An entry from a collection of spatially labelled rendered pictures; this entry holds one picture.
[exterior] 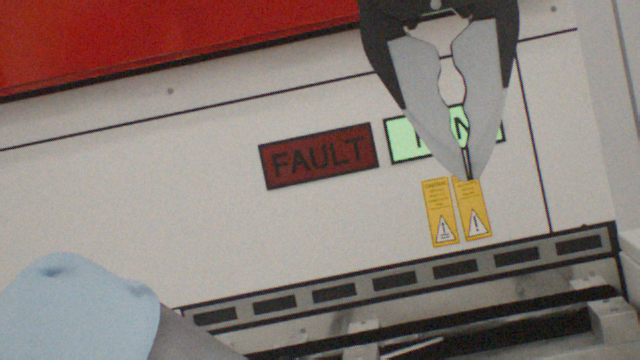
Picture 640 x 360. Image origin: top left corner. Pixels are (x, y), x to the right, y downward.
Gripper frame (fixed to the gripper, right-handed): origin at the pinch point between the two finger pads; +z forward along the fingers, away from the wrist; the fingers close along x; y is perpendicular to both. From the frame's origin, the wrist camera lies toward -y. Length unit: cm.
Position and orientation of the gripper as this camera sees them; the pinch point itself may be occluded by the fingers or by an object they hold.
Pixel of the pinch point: (466, 160)
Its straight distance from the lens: 76.9
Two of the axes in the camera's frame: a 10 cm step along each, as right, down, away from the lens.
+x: -9.8, 2.0, 0.7
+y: 0.6, -0.7, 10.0
